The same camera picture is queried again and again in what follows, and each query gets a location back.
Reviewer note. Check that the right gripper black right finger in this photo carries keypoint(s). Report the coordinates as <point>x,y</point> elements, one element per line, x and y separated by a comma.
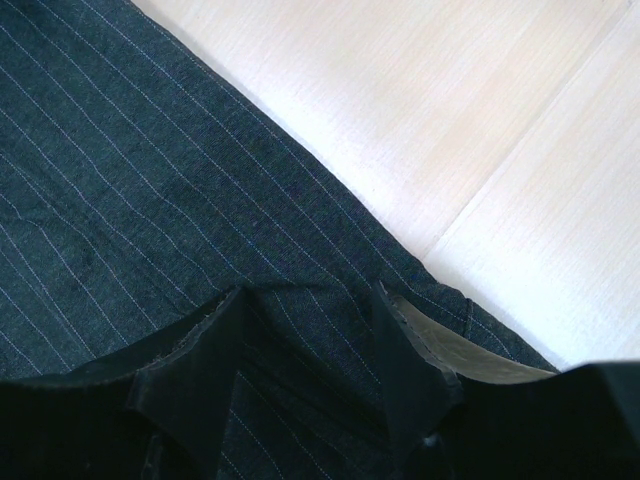
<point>455,410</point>

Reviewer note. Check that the black striped long sleeve shirt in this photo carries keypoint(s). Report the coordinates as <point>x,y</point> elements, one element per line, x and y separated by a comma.
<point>137,184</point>

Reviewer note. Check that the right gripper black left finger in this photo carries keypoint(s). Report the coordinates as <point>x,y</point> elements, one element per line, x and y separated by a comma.
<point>156,409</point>

